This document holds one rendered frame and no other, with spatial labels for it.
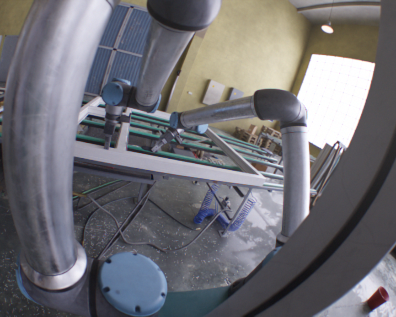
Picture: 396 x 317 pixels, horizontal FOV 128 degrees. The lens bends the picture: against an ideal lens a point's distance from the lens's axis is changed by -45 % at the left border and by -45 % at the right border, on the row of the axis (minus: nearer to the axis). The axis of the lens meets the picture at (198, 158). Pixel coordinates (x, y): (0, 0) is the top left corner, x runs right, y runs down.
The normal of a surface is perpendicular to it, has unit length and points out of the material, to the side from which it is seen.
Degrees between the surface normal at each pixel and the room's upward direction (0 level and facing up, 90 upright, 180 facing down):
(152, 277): 5
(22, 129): 84
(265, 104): 98
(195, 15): 135
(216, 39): 90
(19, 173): 84
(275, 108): 103
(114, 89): 90
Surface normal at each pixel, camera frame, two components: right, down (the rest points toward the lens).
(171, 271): 0.34, -0.87
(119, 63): 0.31, 0.45
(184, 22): 0.04, 1.00
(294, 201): -0.55, -0.04
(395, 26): -0.90, -0.21
